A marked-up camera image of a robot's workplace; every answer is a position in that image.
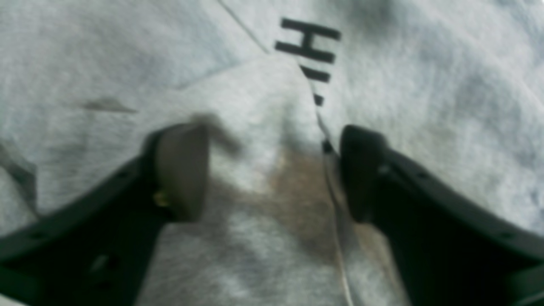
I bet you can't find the grey T-shirt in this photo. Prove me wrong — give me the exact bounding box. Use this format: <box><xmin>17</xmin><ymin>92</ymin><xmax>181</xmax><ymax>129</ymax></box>
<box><xmin>1</xmin><ymin>0</ymin><xmax>543</xmax><ymax>306</ymax></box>

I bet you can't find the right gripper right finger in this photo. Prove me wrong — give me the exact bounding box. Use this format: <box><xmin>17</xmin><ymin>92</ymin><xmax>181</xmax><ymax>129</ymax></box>
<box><xmin>340</xmin><ymin>125</ymin><xmax>544</xmax><ymax>306</ymax></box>

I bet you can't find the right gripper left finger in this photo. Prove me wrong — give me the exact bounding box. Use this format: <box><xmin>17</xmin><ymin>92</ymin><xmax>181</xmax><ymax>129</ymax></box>
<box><xmin>0</xmin><ymin>124</ymin><xmax>210</xmax><ymax>306</ymax></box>

